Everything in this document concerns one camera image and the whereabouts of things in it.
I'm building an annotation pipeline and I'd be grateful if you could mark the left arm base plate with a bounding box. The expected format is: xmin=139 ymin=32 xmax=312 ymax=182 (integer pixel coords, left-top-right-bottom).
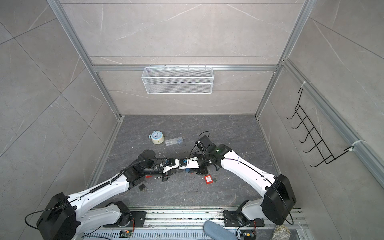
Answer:
xmin=103 ymin=211 xmax=147 ymax=228

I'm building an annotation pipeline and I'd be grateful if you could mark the small black padlock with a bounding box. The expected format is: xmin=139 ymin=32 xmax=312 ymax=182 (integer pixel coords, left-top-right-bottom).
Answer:
xmin=139 ymin=184 xmax=148 ymax=192

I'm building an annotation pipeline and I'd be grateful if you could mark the black wire hook rack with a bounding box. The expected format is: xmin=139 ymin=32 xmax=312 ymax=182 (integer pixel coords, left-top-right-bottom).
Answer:
xmin=286 ymin=88 xmax=355 ymax=168

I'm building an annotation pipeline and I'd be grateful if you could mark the red padlock long shackle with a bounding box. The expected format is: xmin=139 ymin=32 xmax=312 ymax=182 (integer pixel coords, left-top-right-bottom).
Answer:
xmin=146 ymin=176 xmax=162 ymax=180

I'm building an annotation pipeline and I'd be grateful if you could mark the white wire basket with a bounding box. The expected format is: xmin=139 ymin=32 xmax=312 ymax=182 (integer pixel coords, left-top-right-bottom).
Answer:
xmin=142 ymin=67 xmax=214 ymax=95

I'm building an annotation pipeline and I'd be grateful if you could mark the aluminium rail front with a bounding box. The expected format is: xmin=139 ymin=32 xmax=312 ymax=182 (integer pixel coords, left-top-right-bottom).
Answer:
xmin=74 ymin=206 xmax=310 ymax=232

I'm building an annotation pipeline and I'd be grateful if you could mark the patterned shoe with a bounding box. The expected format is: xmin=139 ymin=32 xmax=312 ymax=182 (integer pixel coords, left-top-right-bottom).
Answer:
xmin=271 ymin=226 xmax=291 ymax=240

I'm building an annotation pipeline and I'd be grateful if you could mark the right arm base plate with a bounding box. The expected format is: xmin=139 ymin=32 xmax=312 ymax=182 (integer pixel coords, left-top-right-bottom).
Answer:
xmin=222 ymin=210 xmax=265 ymax=227

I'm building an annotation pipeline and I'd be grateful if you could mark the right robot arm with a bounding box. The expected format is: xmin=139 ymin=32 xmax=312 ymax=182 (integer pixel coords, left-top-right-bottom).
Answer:
xmin=175 ymin=135 xmax=297 ymax=226

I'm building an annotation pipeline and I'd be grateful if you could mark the blue slipper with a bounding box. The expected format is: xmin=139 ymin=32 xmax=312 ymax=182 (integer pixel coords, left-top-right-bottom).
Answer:
xmin=203 ymin=221 xmax=238 ymax=240

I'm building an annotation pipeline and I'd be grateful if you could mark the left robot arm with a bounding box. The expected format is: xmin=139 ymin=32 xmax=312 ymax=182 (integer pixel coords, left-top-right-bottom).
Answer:
xmin=33 ymin=150 xmax=180 ymax=240

